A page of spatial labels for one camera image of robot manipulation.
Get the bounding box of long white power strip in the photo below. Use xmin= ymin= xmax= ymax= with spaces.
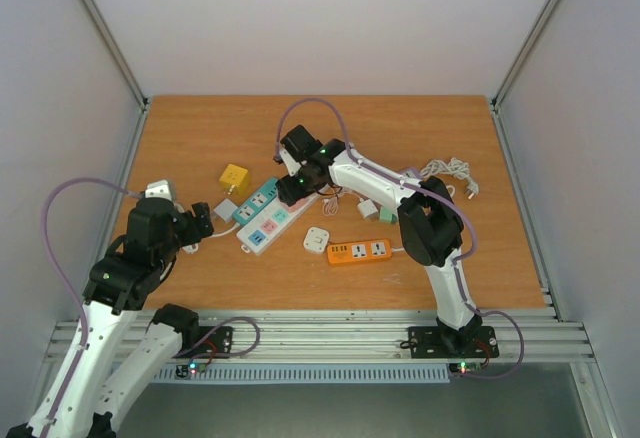
xmin=236 ymin=194 xmax=318 ymax=256

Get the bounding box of pink cube socket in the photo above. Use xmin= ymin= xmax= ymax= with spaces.
xmin=283 ymin=197 xmax=309 ymax=212

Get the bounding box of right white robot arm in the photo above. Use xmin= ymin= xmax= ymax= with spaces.
xmin=274 ymin=125 xmax=477 ymax=356

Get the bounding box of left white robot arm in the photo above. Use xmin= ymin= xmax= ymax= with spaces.
xmin=7 ymin=197 xmax=214 ymax=437

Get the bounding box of grey plug adapter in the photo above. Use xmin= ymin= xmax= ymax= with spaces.
xmin=213 ymin=198 xmax=237 ymax=223

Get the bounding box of teal power strip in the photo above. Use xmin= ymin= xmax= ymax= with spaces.
xmin=232 ymin=177 xmax=278 ymax=226

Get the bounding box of yellow cube adapter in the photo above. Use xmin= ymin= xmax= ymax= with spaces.
xmin=219 ymin=164 xmax=250 ymax=197

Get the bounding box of white usb charger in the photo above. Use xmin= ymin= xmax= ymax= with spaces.
xmin=357 ymin=199 xmax=379 ymax=220

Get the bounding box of green small adapter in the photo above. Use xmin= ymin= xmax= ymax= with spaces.
xmin=379 ymin=206 xmax=398 ymax=224

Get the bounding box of orange power strip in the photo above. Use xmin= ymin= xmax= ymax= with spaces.
xmin=327 ymin=239 xmax=392 ymax=265

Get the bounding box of purple power strip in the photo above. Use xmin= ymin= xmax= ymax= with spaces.
xmin=400 ymin=168 xmax=422 ymax=179

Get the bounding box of white earphone cable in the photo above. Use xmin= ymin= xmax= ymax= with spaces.
xmin=322 ymin=192 xmax=369 ymax=218

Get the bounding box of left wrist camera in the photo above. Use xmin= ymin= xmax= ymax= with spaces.
xmin=144 ymin=179 xmax=177 ymax=202

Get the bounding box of white round switch socket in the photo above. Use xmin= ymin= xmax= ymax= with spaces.
xmin=303 ymin=226 xmax=330 ymax=254

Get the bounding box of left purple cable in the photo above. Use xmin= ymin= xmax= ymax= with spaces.
xmin=39 ymin=177 xmax=149 ymax=429

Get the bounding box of purple cable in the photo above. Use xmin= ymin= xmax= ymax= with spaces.
xmin=275 ymin=97 xmax=525 ymax=379
xmin=39 ymin=177 xmax=149 ymax=429

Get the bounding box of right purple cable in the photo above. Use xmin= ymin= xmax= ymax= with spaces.
xmin=275 ymin=97 xmax=525 ymax=379

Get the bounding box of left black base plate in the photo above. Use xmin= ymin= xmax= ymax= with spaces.
xmin=176 ymin=326 xmax=234 ymax=359

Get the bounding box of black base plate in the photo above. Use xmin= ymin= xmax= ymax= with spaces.
xmin=399 ymin=326 xmax=500 ymax=359
xmin=176 ymin=326 xmax=234 ymax=359

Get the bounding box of white coiled power cord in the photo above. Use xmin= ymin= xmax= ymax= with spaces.
xmin=389 ymin=156 xmax=481 ymax=254

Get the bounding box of grey slotted cable duct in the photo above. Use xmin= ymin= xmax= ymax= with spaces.
xmin=151 ymin=363 xmax=450 ymax=386

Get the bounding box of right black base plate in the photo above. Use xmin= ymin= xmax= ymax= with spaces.
xmin=399 ymin=326 xmax=500 ymax=359

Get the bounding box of aluminium rail frame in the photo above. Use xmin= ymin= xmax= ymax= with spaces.
xmin=128 ymin=96 xmax=620 ymax=437

